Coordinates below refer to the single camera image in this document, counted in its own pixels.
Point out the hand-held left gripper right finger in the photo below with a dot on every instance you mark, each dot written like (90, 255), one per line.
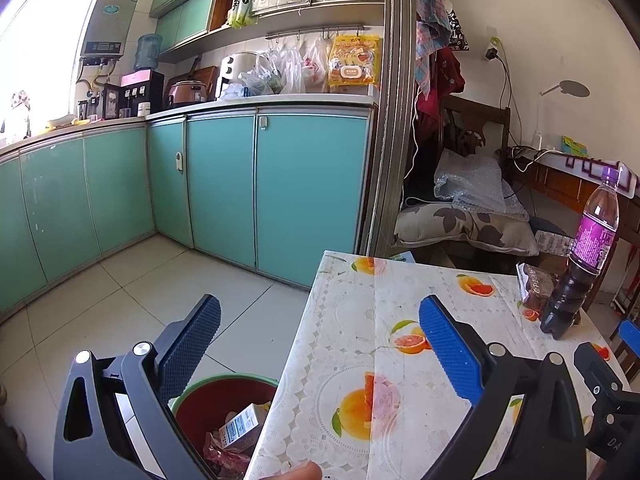
(450, 355)

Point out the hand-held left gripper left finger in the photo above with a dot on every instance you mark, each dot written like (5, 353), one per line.
(190, 345)

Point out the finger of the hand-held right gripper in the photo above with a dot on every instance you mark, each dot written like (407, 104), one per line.
(631, 339)
(597, 375)

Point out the red bin with green rim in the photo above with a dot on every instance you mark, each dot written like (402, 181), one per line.
(200, 405)

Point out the white milk carton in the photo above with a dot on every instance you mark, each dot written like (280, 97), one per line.
(240, 427)

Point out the person's left hand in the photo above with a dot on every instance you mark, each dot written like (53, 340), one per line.
(300, 472)

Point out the dark brown snack packet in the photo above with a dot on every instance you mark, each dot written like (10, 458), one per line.
(537, 290)

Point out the purple label drink bottle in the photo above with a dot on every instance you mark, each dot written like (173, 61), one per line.
(595, 240)

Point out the fruit print tablecloth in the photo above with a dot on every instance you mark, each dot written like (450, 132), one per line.
(350, 320)

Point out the blue white box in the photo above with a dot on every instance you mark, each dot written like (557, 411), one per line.
(404, 257)

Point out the floral beige cushion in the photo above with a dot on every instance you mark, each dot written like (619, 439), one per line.
(440, 222)

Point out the teal lower kitchen cabinets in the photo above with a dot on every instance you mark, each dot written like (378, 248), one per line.
(220, 185)

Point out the teal kitchen cabinets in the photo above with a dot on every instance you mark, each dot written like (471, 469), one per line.
(185, 5)
(220, 185)

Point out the wooden side desk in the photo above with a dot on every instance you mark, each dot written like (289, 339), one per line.
(555, 187)

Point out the bubble wrap bag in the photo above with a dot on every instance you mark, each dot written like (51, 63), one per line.
(470, 182)

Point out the purple white patterned mat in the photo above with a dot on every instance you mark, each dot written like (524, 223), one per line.
(585, 170)

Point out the person's leg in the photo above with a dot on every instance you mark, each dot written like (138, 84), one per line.
(3, 392)

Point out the green card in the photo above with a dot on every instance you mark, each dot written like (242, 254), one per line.
(574, 145)

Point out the brown slipper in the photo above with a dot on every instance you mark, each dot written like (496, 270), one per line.
(10, 450)

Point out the white power adapter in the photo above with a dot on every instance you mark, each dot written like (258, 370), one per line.
(537, 140)

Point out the dark wooden chair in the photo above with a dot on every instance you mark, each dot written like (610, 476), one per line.
(480, 117)

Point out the black countertop appliance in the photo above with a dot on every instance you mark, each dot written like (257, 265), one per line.
(111, 102)

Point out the black pink water dispenser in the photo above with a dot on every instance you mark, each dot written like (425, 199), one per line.
(142, 92)

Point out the wooden cutting board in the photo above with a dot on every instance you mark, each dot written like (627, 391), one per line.
(209, 77)

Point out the clear plastic bag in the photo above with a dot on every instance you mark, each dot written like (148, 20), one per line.
(257, 80)

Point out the white air fryer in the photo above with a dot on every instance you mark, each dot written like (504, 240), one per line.
(235, 72)

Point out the red hanging garment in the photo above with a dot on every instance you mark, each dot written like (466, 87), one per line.
(447, 72)

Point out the white plastic bag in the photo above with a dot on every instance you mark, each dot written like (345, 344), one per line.
(289, 70)

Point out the blue water jug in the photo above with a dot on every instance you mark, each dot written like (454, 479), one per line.
(148, 52)

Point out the kitchen faucet with patterned cloth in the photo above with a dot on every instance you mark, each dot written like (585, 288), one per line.
(21, 102)

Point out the plastic bag with red print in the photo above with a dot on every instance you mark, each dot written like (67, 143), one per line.
(314, 65)

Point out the yellow wet wipes pack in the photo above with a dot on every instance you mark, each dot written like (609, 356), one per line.
(354, 60)

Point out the black white patterned cloth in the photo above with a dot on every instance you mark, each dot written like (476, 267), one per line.
(459, 32)

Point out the kitchen window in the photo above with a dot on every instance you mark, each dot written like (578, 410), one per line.
(45, 50)

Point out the silver water heater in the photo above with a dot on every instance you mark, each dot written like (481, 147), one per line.
(107, 20)

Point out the teal upper kitchen cabinets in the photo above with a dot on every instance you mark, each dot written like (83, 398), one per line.
(185, 5)

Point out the plaid hanging cloth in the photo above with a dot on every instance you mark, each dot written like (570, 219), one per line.
(430, 15)

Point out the white green roll package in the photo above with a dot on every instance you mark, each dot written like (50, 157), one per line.
(242, 2)

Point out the aluminium sliding door frame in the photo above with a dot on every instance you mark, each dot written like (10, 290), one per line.
(392, 110)

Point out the black wall charger plug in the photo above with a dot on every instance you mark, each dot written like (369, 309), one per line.
(491, 52)

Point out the metal hanging rail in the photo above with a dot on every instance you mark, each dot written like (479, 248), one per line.
(315, 31)

